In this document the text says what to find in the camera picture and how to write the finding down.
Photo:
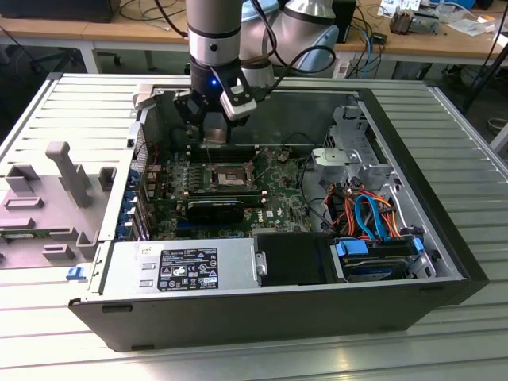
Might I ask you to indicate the silver CPU chip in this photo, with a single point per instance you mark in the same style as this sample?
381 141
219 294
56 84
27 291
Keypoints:
217 135

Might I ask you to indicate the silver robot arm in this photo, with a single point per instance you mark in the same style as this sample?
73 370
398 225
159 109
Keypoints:
214 24

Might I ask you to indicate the CPU socket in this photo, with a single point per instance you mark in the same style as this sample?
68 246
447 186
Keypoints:
230 178

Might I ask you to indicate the wooden desk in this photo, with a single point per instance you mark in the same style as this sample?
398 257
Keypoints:
131 31

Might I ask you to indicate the round coin battery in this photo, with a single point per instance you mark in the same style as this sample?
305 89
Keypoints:
284 155

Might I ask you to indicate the black graphics card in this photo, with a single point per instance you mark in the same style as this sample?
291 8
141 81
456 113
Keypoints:
216 212

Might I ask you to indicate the green motherboard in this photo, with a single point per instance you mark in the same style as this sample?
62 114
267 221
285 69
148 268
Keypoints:
278 198

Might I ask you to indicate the silver drive cage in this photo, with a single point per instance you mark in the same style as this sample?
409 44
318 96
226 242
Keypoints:
337 156

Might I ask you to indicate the tall black box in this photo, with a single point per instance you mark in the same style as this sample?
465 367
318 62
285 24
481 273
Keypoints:
347 20

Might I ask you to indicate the black box on desk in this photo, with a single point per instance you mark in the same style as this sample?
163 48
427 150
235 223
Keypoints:
59 10

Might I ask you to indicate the small black adapter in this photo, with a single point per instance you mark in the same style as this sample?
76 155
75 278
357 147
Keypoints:
379 37

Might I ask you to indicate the silver power supply unit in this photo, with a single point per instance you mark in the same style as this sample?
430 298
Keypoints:
127 262

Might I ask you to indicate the grey parts rack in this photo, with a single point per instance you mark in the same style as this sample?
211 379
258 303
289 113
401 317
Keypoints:
47 222

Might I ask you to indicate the copper finned heat sink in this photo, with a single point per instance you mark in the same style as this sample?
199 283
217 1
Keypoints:
401 21

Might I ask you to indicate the blue disk carrier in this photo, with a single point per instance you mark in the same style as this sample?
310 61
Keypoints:
351 249

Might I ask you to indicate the green RAM stick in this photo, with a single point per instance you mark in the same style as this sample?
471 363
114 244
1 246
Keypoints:
20 234

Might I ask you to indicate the black grey PC case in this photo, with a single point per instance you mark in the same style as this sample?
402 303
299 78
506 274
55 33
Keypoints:
238 321

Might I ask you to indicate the hard disk drive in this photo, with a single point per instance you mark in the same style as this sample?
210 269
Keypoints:
373 272

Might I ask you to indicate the black tripod leg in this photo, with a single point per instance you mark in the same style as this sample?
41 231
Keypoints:
482 75

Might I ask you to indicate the white camera on black bracket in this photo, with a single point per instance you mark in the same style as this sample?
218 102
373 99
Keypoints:
238 105

